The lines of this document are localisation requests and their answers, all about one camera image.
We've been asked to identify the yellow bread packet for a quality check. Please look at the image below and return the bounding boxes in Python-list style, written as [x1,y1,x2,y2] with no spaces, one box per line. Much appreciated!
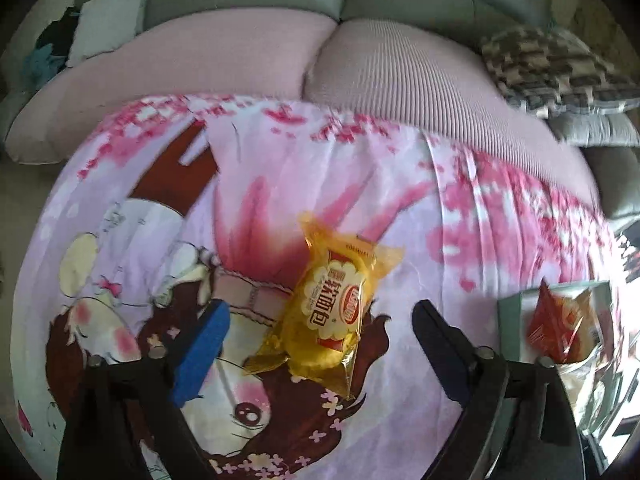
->
[242,211,405,401]

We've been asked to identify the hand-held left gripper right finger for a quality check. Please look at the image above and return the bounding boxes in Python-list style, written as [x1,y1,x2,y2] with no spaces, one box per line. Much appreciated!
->
[412,300,586,480]

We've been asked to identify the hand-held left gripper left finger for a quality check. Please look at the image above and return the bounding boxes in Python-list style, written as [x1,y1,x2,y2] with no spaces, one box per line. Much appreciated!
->
[56,300,231,480]

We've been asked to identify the black white patterned pillow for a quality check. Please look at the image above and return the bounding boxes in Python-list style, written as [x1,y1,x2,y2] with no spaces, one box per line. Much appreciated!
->
[480,25,640,120]

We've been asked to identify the white snack packet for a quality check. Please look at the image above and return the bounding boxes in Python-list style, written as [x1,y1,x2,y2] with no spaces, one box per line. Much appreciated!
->
[555,340,621,431]

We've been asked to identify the teal cloth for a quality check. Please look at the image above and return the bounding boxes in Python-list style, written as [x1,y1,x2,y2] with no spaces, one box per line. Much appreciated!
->
[22,42,68,88]

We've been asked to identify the grey pillow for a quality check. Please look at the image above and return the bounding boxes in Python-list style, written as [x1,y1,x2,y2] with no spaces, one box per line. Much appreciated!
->
[547,110,640,148]

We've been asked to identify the red triangular snack packet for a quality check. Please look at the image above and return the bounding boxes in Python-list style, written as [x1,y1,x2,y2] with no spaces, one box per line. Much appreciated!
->
[525,280,608,365]

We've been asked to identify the pink printed blanket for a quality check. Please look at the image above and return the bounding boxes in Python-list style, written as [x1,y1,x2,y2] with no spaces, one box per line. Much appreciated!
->
[10,92,631,480]

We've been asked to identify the teal shallow box tray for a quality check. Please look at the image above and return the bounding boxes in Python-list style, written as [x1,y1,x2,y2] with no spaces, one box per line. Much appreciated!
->
[497,280,640,436]

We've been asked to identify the dark cloth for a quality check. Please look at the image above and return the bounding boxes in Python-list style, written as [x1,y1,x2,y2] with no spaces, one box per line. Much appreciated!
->
[37,7,81,61]

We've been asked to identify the pink knit sofa cover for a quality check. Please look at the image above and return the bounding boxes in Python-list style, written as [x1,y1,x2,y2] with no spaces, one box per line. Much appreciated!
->
[5,12,601,211]

